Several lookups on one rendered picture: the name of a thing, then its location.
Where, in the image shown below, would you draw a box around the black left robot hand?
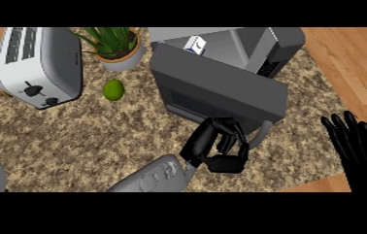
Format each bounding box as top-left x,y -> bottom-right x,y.
180,117 -> 250,174

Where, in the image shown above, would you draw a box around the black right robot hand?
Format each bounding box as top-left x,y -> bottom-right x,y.
320,110 -> 367,193

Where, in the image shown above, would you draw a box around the dark grey microwave door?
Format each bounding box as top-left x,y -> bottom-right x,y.
149,42 -> 289,150

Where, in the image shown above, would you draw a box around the grey microwave body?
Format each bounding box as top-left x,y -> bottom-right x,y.
147,27 -> 306,81

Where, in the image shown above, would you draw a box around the white blue milk carton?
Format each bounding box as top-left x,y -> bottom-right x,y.
183,35 -> 208,56

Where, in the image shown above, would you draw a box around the green avocado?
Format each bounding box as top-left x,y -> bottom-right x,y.
102,79 -> 127,102

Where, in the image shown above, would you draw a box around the green potted plant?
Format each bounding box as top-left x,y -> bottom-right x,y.
66,27 -> 146,73

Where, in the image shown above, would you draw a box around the silver toaster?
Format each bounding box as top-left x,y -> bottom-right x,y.
0,27 -> 84,111

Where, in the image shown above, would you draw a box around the grey rounded object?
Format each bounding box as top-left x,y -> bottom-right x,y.
0,164 -> 9,193

